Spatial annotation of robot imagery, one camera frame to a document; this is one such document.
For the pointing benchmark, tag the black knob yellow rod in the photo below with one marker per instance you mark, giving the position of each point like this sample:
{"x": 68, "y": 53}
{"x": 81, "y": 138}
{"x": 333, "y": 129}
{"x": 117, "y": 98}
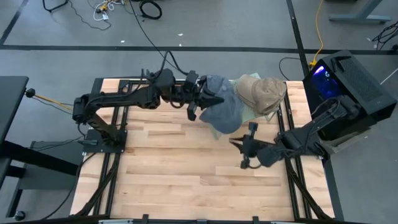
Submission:
{"x": 30, "y": 92}

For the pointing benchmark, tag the black side desk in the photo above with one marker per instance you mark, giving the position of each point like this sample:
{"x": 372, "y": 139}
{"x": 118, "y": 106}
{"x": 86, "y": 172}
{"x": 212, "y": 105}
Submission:
{"x": 12, "y": 102}

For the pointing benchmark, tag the green perforated metal shelf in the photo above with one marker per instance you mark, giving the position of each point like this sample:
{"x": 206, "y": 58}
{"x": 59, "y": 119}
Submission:
{"x": 248, "y": 115}

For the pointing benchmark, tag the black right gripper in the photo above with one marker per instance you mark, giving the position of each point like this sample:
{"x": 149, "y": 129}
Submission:
{"x": 252, "y": 147}

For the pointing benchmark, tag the black table frame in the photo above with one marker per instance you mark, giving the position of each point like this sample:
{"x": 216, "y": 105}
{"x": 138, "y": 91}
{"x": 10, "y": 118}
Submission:
{"x": 123, "y": 84}

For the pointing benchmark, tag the black computer tower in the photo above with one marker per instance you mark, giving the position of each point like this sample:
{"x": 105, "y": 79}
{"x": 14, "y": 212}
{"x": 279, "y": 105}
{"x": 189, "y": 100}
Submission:
{"x": 357, "y": 81}

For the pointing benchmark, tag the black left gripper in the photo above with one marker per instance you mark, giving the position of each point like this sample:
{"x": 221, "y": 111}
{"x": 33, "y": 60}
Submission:
{"x": 196, "y": 93}

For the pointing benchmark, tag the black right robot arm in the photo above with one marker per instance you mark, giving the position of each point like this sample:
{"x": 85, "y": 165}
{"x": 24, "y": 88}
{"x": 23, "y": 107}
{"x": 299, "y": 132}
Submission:
{"x": 298, "y": 140}

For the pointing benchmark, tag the tan baseball cap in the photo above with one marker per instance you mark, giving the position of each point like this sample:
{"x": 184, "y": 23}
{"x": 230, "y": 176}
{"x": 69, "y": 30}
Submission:
{"x": 244, "y": 90}
{"x": 270, "y": 96}

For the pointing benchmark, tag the black cart base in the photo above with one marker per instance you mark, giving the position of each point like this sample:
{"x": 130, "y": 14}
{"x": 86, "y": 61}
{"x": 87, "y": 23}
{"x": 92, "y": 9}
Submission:
{"x": 46, "y": 174}

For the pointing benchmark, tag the black caster wheel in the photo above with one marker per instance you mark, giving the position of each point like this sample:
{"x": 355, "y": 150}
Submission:
{"x": 20, "y": 215}

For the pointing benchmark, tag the grey desk foot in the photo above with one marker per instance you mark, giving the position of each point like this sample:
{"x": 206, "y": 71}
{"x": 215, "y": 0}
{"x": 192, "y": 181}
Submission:
{"x": 360, "y": 18}

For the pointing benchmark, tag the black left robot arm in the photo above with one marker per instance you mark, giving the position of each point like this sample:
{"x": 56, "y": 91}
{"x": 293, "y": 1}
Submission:
{"x": 124, "y": 99}

